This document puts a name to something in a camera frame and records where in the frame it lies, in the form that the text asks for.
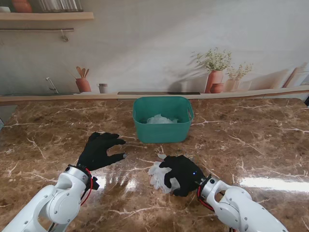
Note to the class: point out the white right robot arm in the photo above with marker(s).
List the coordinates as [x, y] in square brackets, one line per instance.
[239, 205]

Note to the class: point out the small dried flower bouquet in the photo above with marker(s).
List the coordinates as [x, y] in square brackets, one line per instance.
[240, 71]

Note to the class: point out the grey mug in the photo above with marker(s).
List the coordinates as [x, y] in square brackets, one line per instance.
[103, 88]

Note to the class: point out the row of glass jars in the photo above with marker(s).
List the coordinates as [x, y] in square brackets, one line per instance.
[60, 5]

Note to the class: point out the wooden spatula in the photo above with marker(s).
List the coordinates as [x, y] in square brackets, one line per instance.
[83, 73]

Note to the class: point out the wooden spoon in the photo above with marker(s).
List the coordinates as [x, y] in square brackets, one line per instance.
[86, 73]
[78, 71]

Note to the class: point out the terracotta utensil pot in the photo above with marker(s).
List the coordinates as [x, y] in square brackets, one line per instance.
[83, 85]

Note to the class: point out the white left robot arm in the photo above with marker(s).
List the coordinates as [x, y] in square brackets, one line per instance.
[53, 205]

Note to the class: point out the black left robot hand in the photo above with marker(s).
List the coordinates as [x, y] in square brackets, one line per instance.
[96, 152]

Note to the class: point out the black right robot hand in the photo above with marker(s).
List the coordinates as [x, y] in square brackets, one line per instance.
[186, 171]

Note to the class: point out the white bowl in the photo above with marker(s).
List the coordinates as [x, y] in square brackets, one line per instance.
[4, 9]

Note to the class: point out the chrome faucet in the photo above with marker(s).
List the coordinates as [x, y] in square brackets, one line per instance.
[51, 85]

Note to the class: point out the pale wooden cutting board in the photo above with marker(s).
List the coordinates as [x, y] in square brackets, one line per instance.
[293, 77]

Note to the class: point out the metal wall rail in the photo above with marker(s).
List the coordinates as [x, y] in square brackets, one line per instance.
[36, 29]

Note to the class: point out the wooden wall shelf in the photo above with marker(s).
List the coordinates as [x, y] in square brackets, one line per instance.
[48, 15]

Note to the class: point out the dark object at table edge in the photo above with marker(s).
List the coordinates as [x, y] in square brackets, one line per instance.
[307, 99]

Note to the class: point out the terracotta jar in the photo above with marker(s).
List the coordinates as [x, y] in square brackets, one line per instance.
[22, 6]

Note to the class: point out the metal hook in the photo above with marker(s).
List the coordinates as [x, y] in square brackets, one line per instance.
[64, 36]

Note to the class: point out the teal plastic basket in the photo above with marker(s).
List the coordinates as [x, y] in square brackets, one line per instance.
[161, 133]

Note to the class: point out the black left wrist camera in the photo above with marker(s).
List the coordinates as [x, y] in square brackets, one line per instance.
[95, 183]

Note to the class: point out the grey object at table edge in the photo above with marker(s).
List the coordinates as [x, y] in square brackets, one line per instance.
[1, 123]

